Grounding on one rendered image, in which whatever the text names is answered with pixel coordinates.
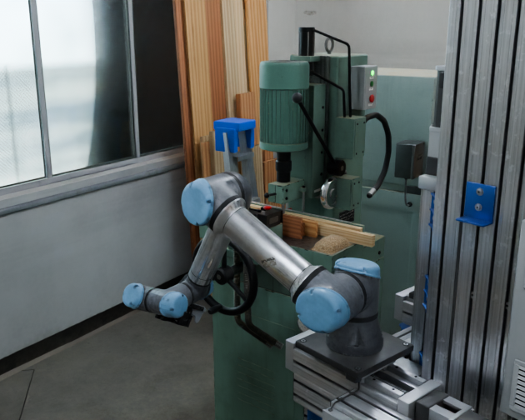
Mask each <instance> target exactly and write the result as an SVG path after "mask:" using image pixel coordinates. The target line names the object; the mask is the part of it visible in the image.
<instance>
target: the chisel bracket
mask: <svg viewBox="0 0 525 420"><path fill-rule="evenodd" d="M303 185H304V179H301V178H295V177H291V179H290V182H277V181H276V182H270V183H269V184H268V193H276V194H277V195H275V196H270V197H269V198H268V201H269V202H271V203H279V204H281V205H285V204H286V203H289V202H291V201H294V200H297V199H299V198H302V197H303V192H299V188H300V187H302V186H303Z"/></svg>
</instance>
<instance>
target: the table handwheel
mask: <svg viewBox="0 0 525 420"><path fill-rule="evenodd" d="M202 241H203V239H202V240H201V241H200V242H199V243H198V244H197V246H196V247H195V250H194V252H193V255H192V265H193V261H194V259H195V257H196V255H197V253H198V249H199V248H200V246H201V243H202ZM228 245H229V246H230V247H232V248H233V249H234V250H235V251H236V252H237V253H238V254H239V256H240V257H241V258H242V261H241V262H240V265H239V266H235V265H232V266H231V267H229V266H228V265H227V249H226V252H225V253H224V255H223V257H222V266H221V267H218V268H217V271H216V272H215V275H214V277H213V279H212V280H213V281H214V280H215V281H216V282H217V283H218V284H220V285H224V284H226V283H228V284H229V285H230V286H231V287H232V288H233V289H234V291H235V292H236V293H237V294H238V295H239V296H240V297H241V299H242V300H243V301H244V303H243V304H242V305H240V306H238V307H225V306H223V305H222V304H221V305H222V309H220V310H219V311H218V312H219V313H222V314H224V315H228V316H237V315H240V314H242V313H245V312H246V311H247V310H248V309H249V308H250V307H251V306H252V305H253V303H254V301H255V299H256V296H257V293H258V275H257V271H256V268H255V267H256V266H257V265H256V264H254V263H253V260H252V259H251V257H250V256H249V255H248V254H247V253H246V252H244V251H243V250H242V249H241V248H240V247H239V246H238V245H237V244H236V243H235V242H234V241H232V240H231V241H230V243H229V244H228ZM243 262H244V263H245V266H246V268H247V272H248V276H249V292H248V295H247V296H246V295H245V294H244V293H243V292H242V291H241V290H240V289H239V288H238V286H237V285H236V284H235V283H234V282H233V278H234V276H236V275H238V274H239V273H242V272H243ZM204 300H205V302H206V303H207V304H208V305H209V306H210V307H213V306H216V305H219V304H220V303H219V302H217V301H216V300H215V299H214V298H213V297H212V296H211V295H208V296H207V297H205V298H204Z"/></svg>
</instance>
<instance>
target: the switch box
mask: <svg viewBox="0 0 525 420"><path fill-rule="evenodd" d="M372 70H373V71H374V74H373V75H372V76H371V71H372ZM370 77H373V79H370ZM377 80H378V66H377V65H359V66H352V71H351V93H352V109H356V110H366V109H370V108H375V107H376V97H377ZM371 81H373V86H372V87H370V82H371ZM369 88H373V90H370V91H369ZM371 95H374V101H373V102H370V101H369V98H370V96H371ZM369 103H372V106H368V104H369Z"/></svg>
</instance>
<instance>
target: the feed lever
mask: <svg viewBox="0 0 525 420"><path fill-rule="evenodd" d="M292 100H293V101H294V102H295V103H298V105H299V107H300V108H301V109H302V112H303V114H304V115H305V117H306V119H307V120H308V122H309V124H310V126H311V127H312V130H313V131H314V132H315V134H316V136H317V138H318V140H319V142H320V143H321V145H322V147H323V149H324V151H325V152H326V154H327V156H328V157H329V159H330V160H329V161H328V163H327V172H328V174H330V175H335V176H340V177H341V176H342V175H343V174H347V171H346V163H345V162H344V161H343V160H338V159H333V156H332V154H331V153H330V152H329V150H328V147H327V146H326V144H325V142H324V141H323V139H322V137H321V135H320V133H319V131H318V130H317V128H316V126H315V125H314V123H313V120H312V119H311V118H310V116H309V114H308V111H307V110H306V108H305V107H304V105H303V103H302V100H303V96H302V94H301V93H299V92H296V93H294V94H293V95H292Z"/></svg>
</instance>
